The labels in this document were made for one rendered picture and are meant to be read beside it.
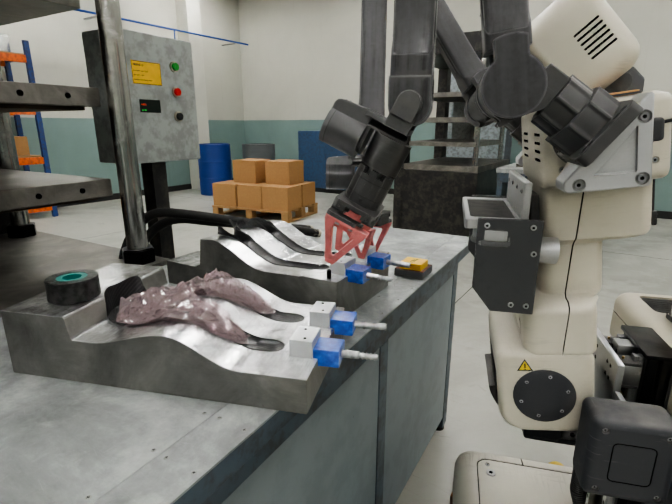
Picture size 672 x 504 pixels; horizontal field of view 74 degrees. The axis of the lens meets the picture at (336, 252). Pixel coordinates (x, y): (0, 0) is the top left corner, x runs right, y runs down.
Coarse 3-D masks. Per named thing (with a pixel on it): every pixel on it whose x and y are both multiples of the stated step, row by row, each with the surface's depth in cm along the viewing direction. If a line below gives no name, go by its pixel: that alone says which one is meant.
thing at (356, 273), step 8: (344, 256) 96; (336, 264) 93; (344, 264) 92; (352, 264) 95; (336, 272) 93; (344, 272) 92; (352, 272) 92; (360, 272) 91; (368, 272) 93; (352, 280) 92; (360, 280) 91; (384, 280) 91
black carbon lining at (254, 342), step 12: (132, 276) 84; (108, 288) 79; (120, 288) 82; (132, 288) 84; (144, 288) 86; (108, 300) 79; (108, 312) 78; (276, 312) 83; (120, 324) 74; (252, 336) 73; (252, 348) 70; (264, 348) 71; (276, 348) 70
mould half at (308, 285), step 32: (288, 224) 123; (192, 256) 117; (224, 256) 103; (256, 256) 104; (288, 256) 108; (320, 256) 108; (352, 256) 106; (288, 288) 95; (320, 288) 91; (352, 288) 95
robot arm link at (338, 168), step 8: (368, 144) 94; (328, 160) 98; (336, 160) 98; (344, 160) 97; (352, 160) 99; (360, 160) 99; (328, 168) 97; (336, 168) 97; (344, 168) 97; (328, 176) 96; (336, 176) 96; (344, 176) 96; (328, 184) 97; (336, 184) 97; (344, 184) 97
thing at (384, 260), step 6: (360, 246) 104; (372, 246) 104; (354, 252) 103; (372, 252) 104; (378, 252) 104; (366, 258) 101; (372, 258) 101; (378, 258) 100; (384, 258) 100; (390, 258) 103; (372, 264) 101; (378, 264) 101; (384, 264) 101; (390, 264) 101; (396, 264) 100; (402, 264) 99; (408, 264) 99
